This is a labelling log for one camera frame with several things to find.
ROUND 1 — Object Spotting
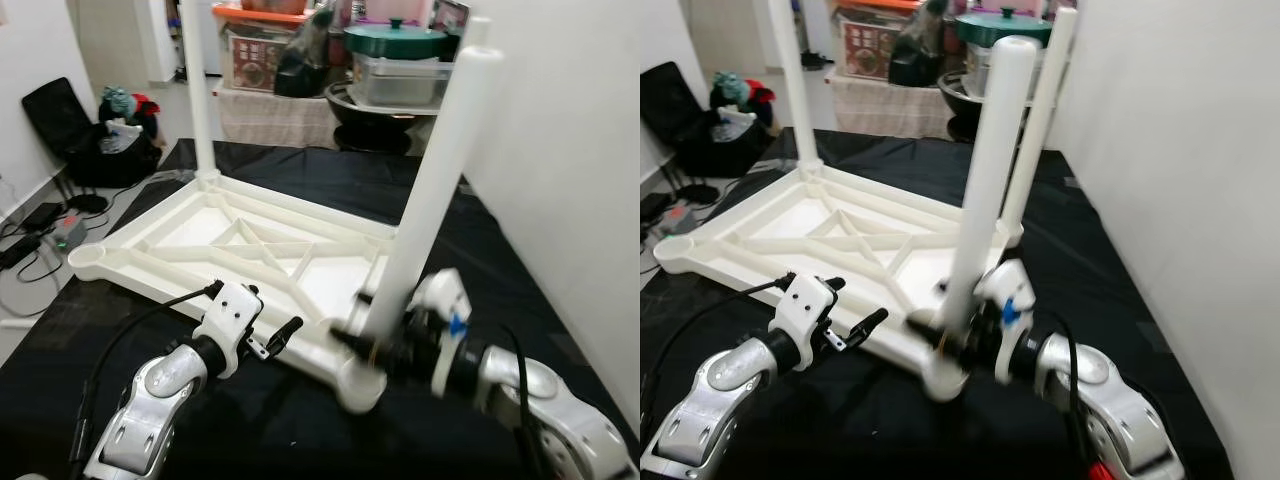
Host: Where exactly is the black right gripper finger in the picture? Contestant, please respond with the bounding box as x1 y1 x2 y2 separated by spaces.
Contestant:
330 328 386 366
905 315 959 353

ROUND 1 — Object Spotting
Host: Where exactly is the white plastic table top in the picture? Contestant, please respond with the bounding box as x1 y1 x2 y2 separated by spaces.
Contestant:
655 162 1026 403
68 170 441 413

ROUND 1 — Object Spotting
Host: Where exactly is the black cloth cover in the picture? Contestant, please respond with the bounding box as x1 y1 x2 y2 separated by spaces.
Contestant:
0 138 641 480
640 128 1236 480

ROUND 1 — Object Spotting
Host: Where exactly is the grey charger with red label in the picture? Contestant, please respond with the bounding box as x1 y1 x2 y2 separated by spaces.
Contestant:
52 213 89 251
660 203 701 239

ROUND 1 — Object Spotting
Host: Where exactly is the beige cloth covered table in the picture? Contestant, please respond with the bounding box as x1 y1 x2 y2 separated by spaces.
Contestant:
218 88 346 151
828 75 956 141

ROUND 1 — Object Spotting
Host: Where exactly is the white plastic bag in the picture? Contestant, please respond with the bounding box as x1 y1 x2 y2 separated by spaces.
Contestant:
98 118 141 153
715 105 761 141

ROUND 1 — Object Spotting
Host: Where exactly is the black wok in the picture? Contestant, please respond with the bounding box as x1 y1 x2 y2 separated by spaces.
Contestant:
325 82 441 156
938 72 991 143

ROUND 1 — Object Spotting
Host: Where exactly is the black power strip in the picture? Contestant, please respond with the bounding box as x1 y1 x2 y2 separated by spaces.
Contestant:
0 235 41 271

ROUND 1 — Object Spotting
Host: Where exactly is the open black suitcase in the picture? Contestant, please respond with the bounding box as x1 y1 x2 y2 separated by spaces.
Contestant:
22 77 163 191
640 62 791 179

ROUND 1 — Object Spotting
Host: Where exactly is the clear plastic storage box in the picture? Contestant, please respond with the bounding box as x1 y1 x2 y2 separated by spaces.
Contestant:
350 55 456 109
965 42 1051 99

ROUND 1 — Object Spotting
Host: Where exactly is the clear storage box orange lid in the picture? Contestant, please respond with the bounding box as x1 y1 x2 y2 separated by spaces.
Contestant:
212 3 311 93
830 0 926 83

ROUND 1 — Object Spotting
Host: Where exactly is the green pot lid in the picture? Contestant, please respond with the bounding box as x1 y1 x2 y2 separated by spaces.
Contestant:
343 18 451 59
955 8 1056 46

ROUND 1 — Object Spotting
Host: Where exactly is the dark printed packet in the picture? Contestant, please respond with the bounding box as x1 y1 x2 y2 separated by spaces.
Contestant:
435 0 471 36

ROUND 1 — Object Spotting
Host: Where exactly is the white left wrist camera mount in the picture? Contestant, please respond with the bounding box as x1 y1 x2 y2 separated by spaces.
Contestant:
775 272 841 366
193 280 263 376

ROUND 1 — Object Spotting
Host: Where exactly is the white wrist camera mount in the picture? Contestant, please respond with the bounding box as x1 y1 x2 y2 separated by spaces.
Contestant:
975 258 1036 336
193 280 263 376
775 272 841 366
410 270 471 346

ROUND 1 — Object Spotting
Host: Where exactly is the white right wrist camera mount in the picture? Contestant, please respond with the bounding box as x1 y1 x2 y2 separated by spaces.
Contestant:
975 258 1036 336
410 270 471 346

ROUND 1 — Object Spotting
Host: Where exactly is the grey floor cable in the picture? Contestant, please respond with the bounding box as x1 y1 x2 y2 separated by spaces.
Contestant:
0 200 71 311

